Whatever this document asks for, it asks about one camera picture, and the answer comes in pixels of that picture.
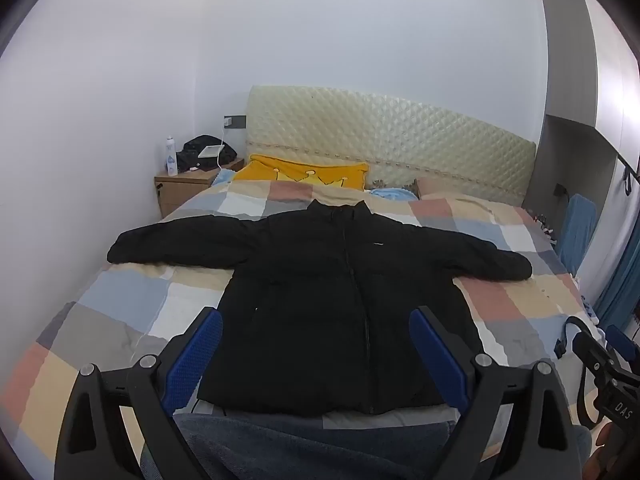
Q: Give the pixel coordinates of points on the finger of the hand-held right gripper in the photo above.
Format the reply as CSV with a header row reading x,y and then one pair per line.
x,y
561,347
622,341

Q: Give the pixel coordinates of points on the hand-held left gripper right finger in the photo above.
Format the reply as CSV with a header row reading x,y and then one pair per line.
x,y
437,360

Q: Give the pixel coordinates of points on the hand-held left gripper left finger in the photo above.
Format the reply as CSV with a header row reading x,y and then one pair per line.
x,y
192,360

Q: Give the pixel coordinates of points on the black puffer jacket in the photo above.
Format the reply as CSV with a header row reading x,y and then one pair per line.
x,y
320,285

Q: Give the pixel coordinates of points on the person's right hand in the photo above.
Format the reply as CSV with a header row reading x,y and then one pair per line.
x,y
604,442

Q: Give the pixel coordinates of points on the blue curtain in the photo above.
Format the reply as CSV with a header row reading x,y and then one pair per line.
x,y
620,280

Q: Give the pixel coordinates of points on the patchwork checked blanket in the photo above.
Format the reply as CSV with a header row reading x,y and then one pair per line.
x,y
125,300

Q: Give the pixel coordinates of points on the blue hanging garment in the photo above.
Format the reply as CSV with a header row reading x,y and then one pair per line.
x,y
577,230

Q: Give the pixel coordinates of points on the grey cloth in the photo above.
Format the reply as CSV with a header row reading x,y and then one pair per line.
x,y
320,450

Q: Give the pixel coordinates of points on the wooden nightstand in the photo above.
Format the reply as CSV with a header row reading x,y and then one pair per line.
x,y
180,195

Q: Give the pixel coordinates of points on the black wardrobe hook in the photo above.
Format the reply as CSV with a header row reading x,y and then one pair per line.
x,y
626,175

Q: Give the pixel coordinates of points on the pink pillow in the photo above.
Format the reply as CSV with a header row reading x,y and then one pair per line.
x,y
465,191

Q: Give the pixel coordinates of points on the blue fuzzy cloth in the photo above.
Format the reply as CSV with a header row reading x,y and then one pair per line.
x,y
392,194

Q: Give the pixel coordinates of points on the light blue cloth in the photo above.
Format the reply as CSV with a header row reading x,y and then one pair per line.
x,y
223,177

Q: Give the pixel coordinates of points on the black bag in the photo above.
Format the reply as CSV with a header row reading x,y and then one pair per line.
x,y
192,157

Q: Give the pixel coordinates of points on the white flat device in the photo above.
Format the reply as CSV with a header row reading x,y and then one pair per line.
x,y
211,151

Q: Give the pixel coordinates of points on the yellow pillow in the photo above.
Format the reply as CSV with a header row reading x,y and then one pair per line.
x,y
300,172

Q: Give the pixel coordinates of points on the cream quilted headboard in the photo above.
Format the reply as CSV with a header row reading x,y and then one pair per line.
x,y
390,135

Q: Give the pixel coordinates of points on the grey wardrobe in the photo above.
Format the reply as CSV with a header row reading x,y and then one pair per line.
x,y
570,60

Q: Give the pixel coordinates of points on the dark wall socket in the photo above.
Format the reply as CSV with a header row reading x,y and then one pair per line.
x,y
560,191

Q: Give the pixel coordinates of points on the grey wall socket panel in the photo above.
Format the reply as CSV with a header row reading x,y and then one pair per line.
x,y
235,121

